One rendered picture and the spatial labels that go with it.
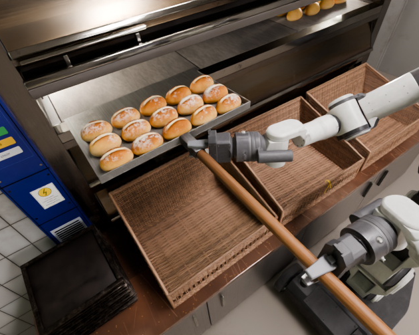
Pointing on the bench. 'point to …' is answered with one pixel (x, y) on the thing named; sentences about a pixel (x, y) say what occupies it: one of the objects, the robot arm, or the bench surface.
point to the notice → (47, 195)
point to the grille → (68, 229)
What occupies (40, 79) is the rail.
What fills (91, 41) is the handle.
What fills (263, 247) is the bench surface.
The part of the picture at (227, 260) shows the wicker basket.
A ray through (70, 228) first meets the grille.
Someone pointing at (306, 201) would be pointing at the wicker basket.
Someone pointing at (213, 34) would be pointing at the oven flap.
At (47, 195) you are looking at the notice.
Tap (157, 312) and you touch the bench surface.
